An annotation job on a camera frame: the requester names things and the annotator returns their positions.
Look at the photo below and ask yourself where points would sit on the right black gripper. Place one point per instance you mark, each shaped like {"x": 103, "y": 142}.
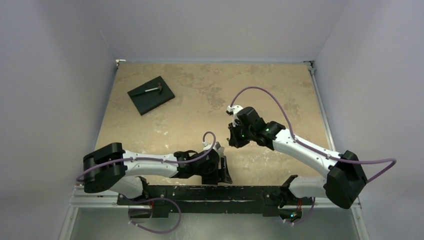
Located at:
{"x": 236, "y": 138}

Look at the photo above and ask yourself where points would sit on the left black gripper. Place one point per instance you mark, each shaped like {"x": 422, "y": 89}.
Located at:
{"x": 214, "y": 178}

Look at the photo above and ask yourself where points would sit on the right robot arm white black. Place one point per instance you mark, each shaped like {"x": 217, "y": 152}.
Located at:
{"x": 341, "y": 177}

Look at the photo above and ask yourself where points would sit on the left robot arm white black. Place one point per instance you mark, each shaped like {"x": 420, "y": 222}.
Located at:
{"x": 112, "y": 168}

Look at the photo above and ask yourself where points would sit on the small metal hammer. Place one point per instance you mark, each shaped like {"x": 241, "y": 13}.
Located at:
{"x": 158, "y": 89}

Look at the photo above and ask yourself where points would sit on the black square tray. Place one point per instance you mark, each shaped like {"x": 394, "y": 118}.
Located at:
{"x": 149, "y": 101}

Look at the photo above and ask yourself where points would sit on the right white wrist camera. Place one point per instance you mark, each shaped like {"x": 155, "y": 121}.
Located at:
{"x": 232, "y": 110}

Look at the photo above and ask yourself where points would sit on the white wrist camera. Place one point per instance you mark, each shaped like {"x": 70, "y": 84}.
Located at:
{"x": 215, "y": 146}
{"x": 232, "y": 110}

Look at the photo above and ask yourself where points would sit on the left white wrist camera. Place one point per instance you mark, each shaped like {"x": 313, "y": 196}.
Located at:
{"x": 215, "y": 146}

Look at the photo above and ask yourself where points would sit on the aluminium frame rail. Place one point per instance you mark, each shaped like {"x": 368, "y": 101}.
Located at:
{"x": 79, "y": 200}

